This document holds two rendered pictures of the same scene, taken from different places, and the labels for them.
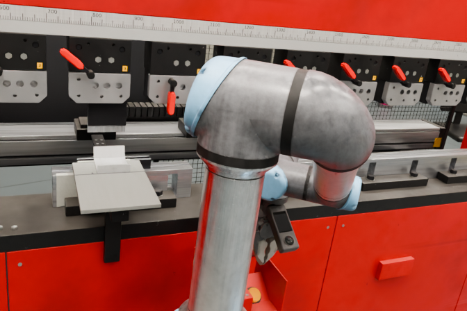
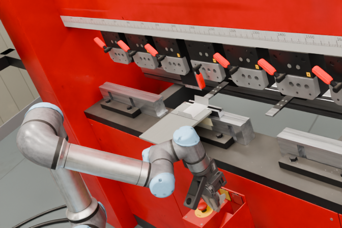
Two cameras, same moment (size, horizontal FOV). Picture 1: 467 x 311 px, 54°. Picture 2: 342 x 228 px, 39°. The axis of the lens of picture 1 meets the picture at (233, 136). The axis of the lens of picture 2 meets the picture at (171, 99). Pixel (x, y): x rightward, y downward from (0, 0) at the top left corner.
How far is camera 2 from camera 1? 1.72 m
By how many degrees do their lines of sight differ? 75
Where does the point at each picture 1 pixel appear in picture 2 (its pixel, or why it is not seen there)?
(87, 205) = (145, 134)
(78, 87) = (164, 63)
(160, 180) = (224, 127)
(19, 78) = (143, 56)
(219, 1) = (207, 12)
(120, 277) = not seen: hidden behind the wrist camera
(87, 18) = (154, 26)
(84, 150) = (232, 88)
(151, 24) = (180, 29)
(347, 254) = not seen: outside the picture
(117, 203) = (154, 138)
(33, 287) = not seen: hidden behind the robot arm
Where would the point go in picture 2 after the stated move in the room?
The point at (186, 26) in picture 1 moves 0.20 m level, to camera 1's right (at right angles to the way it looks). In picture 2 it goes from (196, 30) to (217, 45)
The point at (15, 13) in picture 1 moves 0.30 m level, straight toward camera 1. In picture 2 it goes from (132, 25) to (76, 59)
